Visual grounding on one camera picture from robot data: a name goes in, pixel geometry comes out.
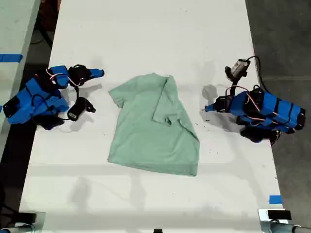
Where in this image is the metal table clamp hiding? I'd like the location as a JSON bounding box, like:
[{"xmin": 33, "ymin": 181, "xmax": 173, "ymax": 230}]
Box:
[
  {"xmin": 0, "ymin": 211, "xmax": 47, "ymax": 233},
  {"xmin": 258, "ymin": 208, "xmax": 311, "ymax": 233}
]

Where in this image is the long blue tape strip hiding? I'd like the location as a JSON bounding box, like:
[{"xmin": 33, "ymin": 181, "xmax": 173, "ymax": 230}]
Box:
[{"xmin": 0, "ymin": 53, "xmax": 24, "ymax": 64}]

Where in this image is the black floor cable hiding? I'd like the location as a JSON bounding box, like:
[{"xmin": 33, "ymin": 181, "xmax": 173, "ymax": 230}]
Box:
[
  {"xmin": 31, "ymin": 23, "xmax": 53, "ymax": 48},
  {"xmin": 0, "ymin": 205, "xmax": 18, "ymax": 228}
]

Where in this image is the black camera box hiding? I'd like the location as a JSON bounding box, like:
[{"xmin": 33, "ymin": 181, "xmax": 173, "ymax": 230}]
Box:
[{"xmin": 67, "ymin": 97, "xmax": 96, "ymax": 122}]

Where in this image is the black camera stalk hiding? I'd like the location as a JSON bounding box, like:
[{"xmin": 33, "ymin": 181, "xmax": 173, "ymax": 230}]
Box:
[
  {"xmin": 73, "ymin": 85, "xmax": 83, "ymax": 100},
  {"xmin": 229, "ymin": 78, "xmax": 241, "ymax": 98}
]

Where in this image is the grey camera box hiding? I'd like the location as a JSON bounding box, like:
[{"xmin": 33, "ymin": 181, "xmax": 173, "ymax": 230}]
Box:
[{"xmin": 225, "ymin": 58, "xmax": 252, "ymax": 81}]

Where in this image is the pale green T-shirt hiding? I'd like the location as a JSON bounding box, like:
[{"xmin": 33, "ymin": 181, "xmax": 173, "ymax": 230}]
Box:
[{"xmin": 107, "ymin": 72, "xmax": 201, "ymax": 177}]

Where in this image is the pale side table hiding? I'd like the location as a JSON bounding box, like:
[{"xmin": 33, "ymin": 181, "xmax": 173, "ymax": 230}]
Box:
[{"xmin": 0, "ymin": 0, "xmax": 42, "ymax": 158}]

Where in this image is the brown box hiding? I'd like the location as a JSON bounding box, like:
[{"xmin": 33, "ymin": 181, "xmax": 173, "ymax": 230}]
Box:
[{"xmin": 38, "ymin": 0, "xmax": 62, "ymax": 33}]

